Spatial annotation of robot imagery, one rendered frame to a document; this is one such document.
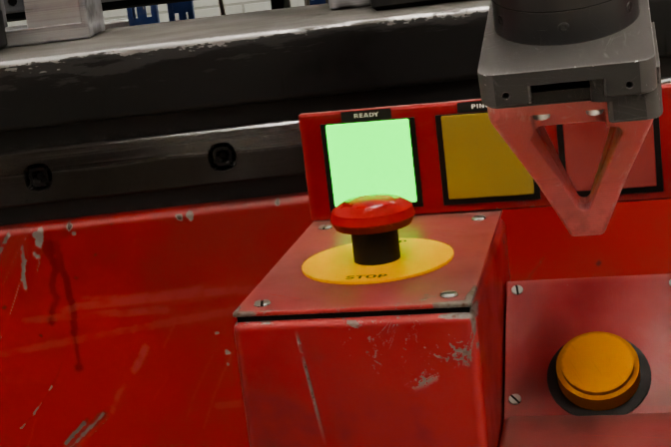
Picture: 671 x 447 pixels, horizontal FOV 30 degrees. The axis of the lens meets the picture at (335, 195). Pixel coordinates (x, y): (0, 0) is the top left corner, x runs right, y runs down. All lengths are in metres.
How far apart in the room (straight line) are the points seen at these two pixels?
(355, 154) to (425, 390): 0.18
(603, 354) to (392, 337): 0.12
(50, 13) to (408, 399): 0.50
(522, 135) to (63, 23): 0.50
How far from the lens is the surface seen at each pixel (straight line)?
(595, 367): 0.59
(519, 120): 0.51
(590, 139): 0.65
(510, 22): 0.49
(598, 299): 0.63
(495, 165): 0.66
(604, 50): 0.48
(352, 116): 0.66
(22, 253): 0.85
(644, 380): 0.60
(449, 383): 0.53
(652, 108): 0.48
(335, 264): 0.59
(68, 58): 0.82
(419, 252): 0.59
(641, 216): 0.84
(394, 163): 0.66
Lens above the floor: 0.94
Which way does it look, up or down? 12 degrees down
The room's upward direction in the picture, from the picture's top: 7 degrees counter-clockwise
